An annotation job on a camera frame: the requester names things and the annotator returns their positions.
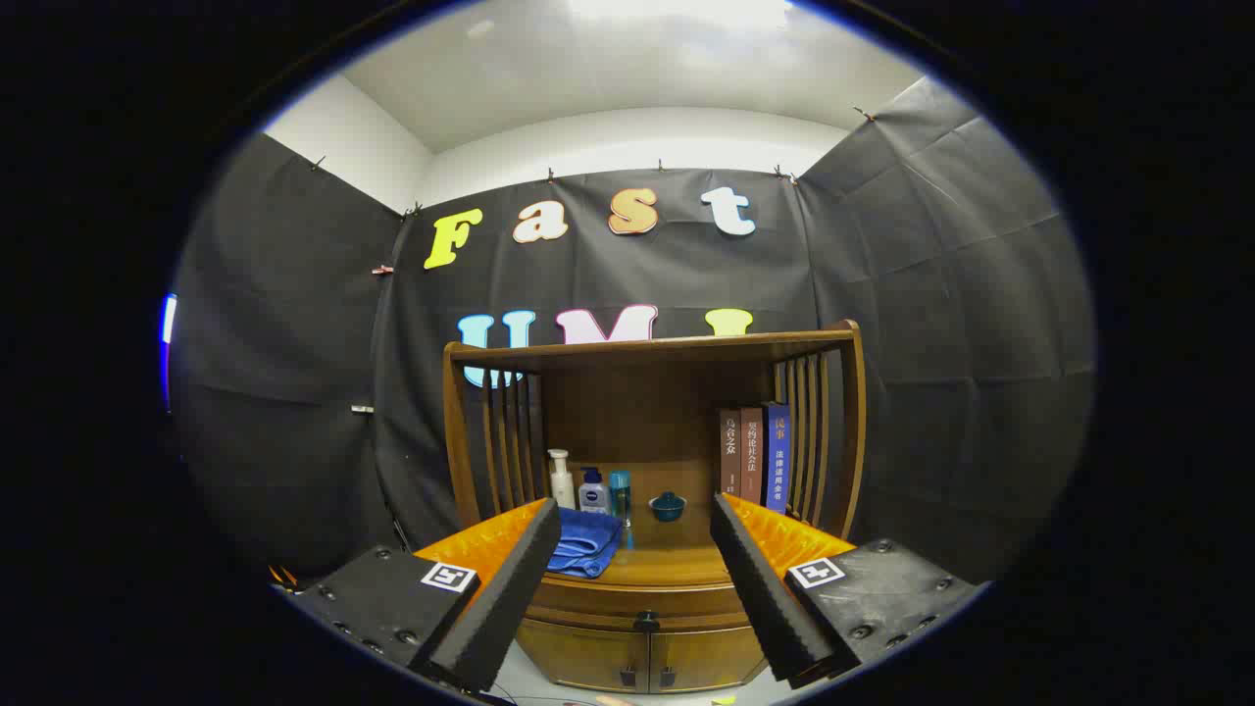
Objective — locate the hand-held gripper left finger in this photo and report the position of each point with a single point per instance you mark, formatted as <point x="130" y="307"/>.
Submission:
<point x="515" y="598"/>

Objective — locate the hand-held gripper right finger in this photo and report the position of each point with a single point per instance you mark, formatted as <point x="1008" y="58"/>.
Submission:
<point x="765" y="598"/>

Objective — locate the wooden drawer with black knob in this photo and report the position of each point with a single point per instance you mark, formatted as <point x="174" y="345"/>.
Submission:
<point x="608" y="600"/>

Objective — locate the wooden cabinet door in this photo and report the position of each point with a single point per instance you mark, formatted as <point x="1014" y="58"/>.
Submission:
<point x="588" y="657"/>
<point x="706" y="659"/>

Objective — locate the wooden countertop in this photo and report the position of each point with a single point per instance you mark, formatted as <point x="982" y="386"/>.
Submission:
<point x="667" y="564"/>

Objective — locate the wooden cabinet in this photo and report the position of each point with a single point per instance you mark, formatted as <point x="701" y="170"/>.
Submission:
<point x="637" y="412"/>

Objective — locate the blue folded towel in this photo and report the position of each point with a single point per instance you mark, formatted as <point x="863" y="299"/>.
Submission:
<point x="588" y="541"/>

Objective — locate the white pump bottle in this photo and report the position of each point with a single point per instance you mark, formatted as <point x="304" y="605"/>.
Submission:
<point x="561" y="482"/>

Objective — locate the white lotion bottle blue cap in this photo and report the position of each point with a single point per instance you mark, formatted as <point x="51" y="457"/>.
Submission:
<point x="593" y="495"/>

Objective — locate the dark teal lidded cup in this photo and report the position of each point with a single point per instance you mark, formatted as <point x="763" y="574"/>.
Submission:
<point x="668" y="508"/>

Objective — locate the blue book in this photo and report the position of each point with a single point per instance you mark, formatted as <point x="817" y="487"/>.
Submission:
<point x="777" y="456"/>

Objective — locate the reddish brown book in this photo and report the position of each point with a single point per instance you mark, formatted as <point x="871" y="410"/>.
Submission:
<point x="752" y="453"/>

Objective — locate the slim teal bottle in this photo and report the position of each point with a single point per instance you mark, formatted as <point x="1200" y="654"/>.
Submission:
<point x="620" y="495"/>

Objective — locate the dark brown book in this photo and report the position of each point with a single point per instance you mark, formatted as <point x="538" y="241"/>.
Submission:
<point x="730" y="451"/>

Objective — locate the black backdrop cloth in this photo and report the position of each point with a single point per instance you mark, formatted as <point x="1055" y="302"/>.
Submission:
<point x="294" y="343"/>

